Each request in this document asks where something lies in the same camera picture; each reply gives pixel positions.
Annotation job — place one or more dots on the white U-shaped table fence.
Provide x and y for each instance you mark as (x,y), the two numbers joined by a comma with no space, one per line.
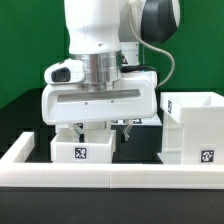
(15,171)

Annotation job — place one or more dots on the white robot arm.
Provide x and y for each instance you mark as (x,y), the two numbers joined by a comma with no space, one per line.
(97,84)

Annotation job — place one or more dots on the white drawer cabinet frame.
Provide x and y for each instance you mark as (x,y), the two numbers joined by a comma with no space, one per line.
(193,128)

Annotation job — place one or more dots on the white drawer box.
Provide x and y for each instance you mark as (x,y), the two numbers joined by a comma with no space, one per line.
(97,148)
(99,125)

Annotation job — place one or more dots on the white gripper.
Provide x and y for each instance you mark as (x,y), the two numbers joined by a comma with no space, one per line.
(132,97)

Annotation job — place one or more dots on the fiducial marker sheet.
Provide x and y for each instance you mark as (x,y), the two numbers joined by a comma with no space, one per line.
(140,122)

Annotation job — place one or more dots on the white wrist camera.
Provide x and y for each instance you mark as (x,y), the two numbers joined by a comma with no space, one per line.
(67,71)

